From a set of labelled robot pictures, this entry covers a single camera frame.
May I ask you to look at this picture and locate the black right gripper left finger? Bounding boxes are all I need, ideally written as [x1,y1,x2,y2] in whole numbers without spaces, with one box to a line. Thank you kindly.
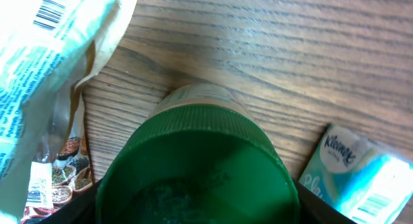
[40,181,100,224]

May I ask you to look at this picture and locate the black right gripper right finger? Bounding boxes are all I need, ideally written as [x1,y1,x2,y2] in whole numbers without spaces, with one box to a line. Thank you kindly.
[294,179,355,224]

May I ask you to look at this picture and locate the teal tissue pack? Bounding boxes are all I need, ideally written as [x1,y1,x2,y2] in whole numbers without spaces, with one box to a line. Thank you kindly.
[299,124,412,223]

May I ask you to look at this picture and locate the green lidded cup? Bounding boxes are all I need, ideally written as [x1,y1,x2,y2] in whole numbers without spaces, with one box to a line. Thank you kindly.
[96,84,300,223]

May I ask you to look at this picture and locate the brown Pantree snack pouch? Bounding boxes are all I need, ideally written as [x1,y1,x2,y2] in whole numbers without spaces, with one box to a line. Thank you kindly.
[20,0,137,224]

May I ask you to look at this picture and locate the teal snack bar wrapper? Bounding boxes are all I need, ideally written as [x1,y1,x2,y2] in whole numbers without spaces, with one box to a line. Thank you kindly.
[1,0,120,223]

